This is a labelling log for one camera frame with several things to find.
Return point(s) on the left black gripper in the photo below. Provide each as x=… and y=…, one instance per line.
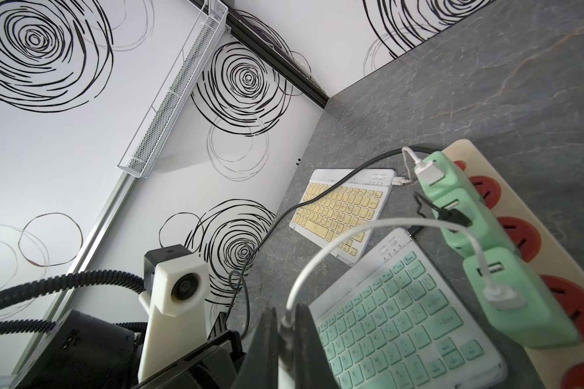
x=215, y=364

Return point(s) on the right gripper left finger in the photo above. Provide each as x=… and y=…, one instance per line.
x=260, y=365

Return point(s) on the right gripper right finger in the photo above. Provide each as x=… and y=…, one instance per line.
x=311, y=366

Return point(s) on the mint green wireless keyboard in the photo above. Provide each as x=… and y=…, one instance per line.
x=392, y=321

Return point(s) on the mint green usb charger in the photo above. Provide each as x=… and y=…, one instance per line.
x=521, y=306

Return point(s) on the cream power strip red sockets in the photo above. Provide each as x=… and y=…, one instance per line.
x=556, y=367

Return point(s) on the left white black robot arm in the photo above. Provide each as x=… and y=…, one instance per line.
x=81, y=351

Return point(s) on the far left yellow keyboard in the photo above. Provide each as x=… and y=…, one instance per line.
x=356, y=202

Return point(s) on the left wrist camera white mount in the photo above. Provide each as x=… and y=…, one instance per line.
x=176, y=283

